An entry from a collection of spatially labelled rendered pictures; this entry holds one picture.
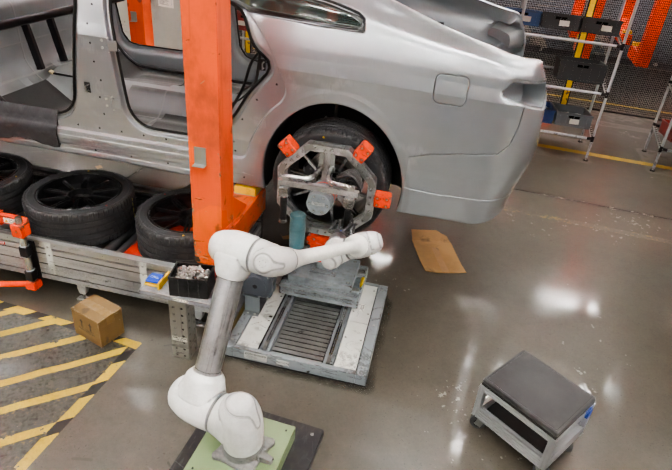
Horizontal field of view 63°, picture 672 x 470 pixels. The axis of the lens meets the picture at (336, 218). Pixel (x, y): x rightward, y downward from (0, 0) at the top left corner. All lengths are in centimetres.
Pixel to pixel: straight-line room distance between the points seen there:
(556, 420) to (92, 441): 209
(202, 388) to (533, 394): 149
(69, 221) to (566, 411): 285
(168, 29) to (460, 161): 533
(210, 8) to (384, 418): 208
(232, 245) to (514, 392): 148
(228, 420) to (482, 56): 196
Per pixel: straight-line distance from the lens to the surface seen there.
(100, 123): 361
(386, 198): 295
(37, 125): 385
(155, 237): 332
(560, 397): 285
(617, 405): 348
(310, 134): 298
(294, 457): 239
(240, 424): 211
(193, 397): 221
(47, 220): 367
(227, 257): 205
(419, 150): 295
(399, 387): 311
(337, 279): 340
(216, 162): 266
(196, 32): 251
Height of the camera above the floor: 222
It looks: 30 degrees down
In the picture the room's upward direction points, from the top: 5 degrees clockwise
